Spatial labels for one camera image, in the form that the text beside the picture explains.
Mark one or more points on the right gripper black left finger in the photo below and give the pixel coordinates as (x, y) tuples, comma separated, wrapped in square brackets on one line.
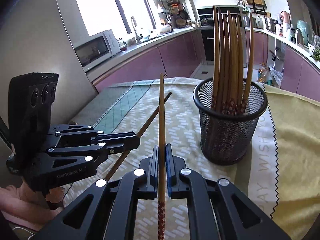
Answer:
[(148, 189)]

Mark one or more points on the black mesh utensil holder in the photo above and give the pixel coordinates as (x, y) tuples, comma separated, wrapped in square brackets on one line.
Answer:
[(226, 138)]

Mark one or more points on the chopsticks bundle in holder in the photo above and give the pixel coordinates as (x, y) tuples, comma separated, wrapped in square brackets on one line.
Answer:
[(231, 90)]

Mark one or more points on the black built-in oven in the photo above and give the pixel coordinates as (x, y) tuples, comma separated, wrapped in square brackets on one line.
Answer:
[(206, 21)]

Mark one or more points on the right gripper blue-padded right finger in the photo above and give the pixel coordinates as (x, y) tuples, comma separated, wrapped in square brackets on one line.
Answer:
[(177, 189)]

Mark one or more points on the yellow cloth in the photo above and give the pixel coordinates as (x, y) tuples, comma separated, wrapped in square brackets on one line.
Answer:
[(296, 120)]

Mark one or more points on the black wall shelf rack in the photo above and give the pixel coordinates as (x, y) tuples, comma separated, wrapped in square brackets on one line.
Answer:
[(254, 6)]

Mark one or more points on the left hand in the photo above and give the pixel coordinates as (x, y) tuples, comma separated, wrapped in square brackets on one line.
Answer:
[(25, 193)]

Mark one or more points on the wooden chopstick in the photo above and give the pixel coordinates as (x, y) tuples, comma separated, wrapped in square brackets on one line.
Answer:
[(124, 155), (161, 169)]

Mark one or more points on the cooking oil bottle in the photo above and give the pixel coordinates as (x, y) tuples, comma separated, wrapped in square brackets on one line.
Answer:
[(262, 73)]

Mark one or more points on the grey refrigerator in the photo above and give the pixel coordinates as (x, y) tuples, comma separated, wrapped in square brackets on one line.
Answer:
[(34, 39)]

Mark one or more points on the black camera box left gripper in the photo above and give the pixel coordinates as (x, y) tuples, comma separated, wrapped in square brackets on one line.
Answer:
[(30, 99)]

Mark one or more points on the chrome kitchen faucet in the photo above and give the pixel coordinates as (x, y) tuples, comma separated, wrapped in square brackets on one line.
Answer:
[(134, 25)]

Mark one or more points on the white microwave oven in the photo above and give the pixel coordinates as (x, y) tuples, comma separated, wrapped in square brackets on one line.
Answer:
[(97, 49)]

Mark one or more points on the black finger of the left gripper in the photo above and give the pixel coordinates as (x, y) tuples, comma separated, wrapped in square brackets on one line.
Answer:
[(119, 145)]

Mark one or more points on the teal kettle appliance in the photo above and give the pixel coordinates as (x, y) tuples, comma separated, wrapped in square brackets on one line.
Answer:
[(306, 31)]

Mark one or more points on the green vegetables bunch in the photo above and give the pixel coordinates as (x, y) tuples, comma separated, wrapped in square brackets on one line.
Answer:
[(315, 54)]

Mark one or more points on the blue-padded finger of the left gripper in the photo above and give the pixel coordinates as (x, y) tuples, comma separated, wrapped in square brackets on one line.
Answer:
[(110, 136)]

